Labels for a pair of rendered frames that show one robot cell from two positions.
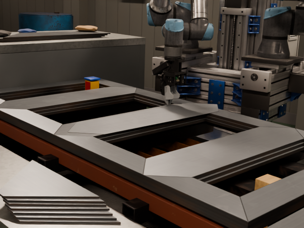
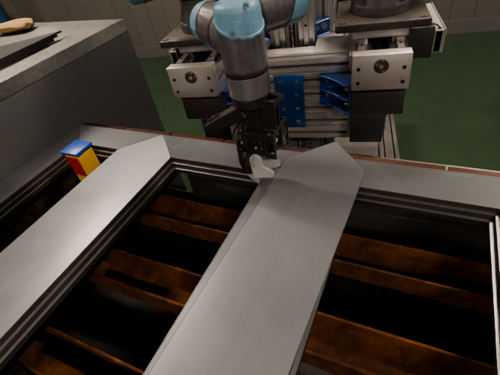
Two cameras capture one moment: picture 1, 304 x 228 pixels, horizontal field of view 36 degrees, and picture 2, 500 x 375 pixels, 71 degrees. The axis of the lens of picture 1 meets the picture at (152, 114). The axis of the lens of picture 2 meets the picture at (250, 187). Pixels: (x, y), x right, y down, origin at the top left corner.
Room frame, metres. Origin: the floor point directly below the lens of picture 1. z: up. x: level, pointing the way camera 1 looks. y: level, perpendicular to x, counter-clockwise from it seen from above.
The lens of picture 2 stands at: (1.41, 0.11, 1.34)
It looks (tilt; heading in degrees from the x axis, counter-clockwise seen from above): 40 degrees down; 345
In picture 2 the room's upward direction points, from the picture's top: 12 degrees counter-clockwise
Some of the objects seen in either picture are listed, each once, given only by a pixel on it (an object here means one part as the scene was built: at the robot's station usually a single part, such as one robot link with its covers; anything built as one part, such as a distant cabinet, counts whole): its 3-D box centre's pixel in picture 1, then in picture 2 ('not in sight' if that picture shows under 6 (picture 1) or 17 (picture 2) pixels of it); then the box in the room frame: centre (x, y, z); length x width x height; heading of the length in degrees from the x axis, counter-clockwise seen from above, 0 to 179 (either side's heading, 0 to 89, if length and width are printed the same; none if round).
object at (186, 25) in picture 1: (174, 31); (225, 23); (2.06, -0.09, 1.15); 0.11 x 0.11 x 0.08; 6
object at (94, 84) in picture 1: (92, 99); (94, 178); (2.33, 0.31, 0.78); 0.05 x 0.05 x 0.19; 43
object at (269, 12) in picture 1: (277, 21); not in sight; (2.22, -0.57, 1.20); 0.13 x 0.12 x 0.14; 80
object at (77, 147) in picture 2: (92, 79); (77, 149); (2.33, 0.31, 0.88); 0.06 x 0.06 x 0.02; 43
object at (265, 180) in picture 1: (268, 185); not in sight; (1.25, -0.34, 0.79); 0.06 x 0.05 x 0.04; 133
